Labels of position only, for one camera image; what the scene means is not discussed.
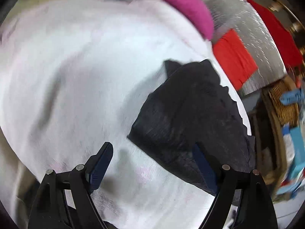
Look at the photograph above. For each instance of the red pillow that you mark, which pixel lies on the red pillow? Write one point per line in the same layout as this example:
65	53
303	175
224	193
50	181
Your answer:
234	58

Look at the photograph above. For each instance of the white bedspread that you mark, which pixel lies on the white bedspread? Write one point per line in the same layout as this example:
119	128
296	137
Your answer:
75	73

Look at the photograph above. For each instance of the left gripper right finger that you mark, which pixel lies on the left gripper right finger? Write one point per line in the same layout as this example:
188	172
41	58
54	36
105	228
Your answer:
255	208

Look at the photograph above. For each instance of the silver insulation foil sheet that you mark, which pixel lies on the silver insulation foil sheet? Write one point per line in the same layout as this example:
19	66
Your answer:
240	16

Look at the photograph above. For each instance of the wicker basket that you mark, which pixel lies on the wicker basket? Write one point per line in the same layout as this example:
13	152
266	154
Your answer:
286	114

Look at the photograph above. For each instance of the red cloth on chair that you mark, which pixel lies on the red cloth on chair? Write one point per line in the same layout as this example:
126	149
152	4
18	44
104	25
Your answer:
289	52

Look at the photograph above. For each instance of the black quilted puffer jacket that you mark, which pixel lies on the black quilted puffer jacket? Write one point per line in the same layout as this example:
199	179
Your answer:
190	124

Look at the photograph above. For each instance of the blue box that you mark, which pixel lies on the blue box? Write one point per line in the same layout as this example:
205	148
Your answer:
294	151

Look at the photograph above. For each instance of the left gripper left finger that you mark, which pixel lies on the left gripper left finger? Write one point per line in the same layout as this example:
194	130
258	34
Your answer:
63	200

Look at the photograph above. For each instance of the blue cloth on basket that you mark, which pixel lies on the blue cloth on basket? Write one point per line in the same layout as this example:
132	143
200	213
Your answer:
293	96

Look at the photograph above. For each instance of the magenta pillow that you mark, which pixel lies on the magenta pillow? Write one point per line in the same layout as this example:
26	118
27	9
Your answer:
197	13

